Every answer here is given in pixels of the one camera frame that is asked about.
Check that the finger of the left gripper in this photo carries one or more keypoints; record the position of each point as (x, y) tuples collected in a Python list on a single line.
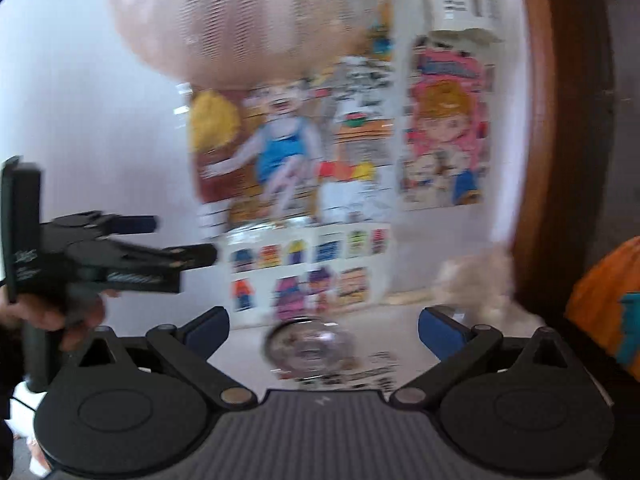
[(110, 224), (192, 257)]

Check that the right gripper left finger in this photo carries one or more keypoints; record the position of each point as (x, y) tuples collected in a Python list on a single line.
[(186, 350)]

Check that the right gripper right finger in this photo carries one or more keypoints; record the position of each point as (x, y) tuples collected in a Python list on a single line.
[(461, 352)]

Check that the steel plate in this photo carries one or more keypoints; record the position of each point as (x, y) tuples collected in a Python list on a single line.
[(308, 347)]

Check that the person's left hand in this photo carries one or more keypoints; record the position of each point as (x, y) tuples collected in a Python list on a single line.
[(28, 309)]

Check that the plastic bag of buns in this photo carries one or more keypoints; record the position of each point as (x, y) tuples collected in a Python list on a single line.
[(479, 289)]

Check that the white printed tablecloth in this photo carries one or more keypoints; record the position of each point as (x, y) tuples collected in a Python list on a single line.
[(375, 347)]

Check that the wooden rolling pin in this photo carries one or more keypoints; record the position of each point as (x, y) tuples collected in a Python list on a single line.
[(415, 296)]

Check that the houses drawing paper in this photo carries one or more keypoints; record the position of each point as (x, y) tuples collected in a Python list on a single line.
[(270, 274)]

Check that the orange dress woman painting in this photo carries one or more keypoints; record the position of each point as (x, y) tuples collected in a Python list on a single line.
[(596, 303)]

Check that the boy with fan drawing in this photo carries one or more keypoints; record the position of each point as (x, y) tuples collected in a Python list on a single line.
[(313, 150)]

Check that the girl with teddy drawing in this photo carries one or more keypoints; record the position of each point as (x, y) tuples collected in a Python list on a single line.
[(447, 150)]

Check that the pink blurred lampshade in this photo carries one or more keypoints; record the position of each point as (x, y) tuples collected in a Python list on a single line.
[(238, 44)]

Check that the brown wooden door frame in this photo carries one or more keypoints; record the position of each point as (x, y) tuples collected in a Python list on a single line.
[(541, 129)]

